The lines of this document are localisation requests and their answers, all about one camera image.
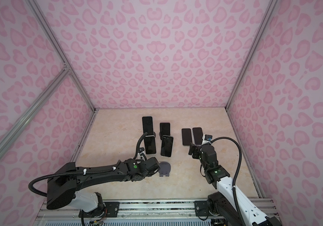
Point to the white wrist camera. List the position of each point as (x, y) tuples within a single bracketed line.
[(206, 139), (141, 153)]

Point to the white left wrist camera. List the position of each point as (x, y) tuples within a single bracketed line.
[(141, 153)]

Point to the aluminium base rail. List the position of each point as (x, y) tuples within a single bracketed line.
[(142, 212)]

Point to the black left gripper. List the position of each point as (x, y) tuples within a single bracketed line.
[(153, 173)]

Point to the aluminium diagonal frame bar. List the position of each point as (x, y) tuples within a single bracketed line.
[(19, 126)]

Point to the aluminium frame post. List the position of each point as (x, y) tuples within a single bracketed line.
[(42, 21), (260, 32)]

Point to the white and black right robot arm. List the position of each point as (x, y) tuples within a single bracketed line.
[(228, 201)]

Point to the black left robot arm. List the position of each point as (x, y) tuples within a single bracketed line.
[(69, 179)]

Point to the black phone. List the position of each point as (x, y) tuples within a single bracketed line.
[(147, 122), (186, 136), (150, 145), (165, 129), (197, 135), (166, 146)]

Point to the aluminium frame post back right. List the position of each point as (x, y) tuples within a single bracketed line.
[(260, 32)]

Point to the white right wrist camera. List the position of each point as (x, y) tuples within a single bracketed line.
[(206, 139)]

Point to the grey round phone stand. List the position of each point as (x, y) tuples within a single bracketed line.
[(165, 169)]

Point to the aluminium frame post back left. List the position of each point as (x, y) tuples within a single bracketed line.
[(42, 21)]

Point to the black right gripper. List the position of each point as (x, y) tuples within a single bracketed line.
[(191, 149)]

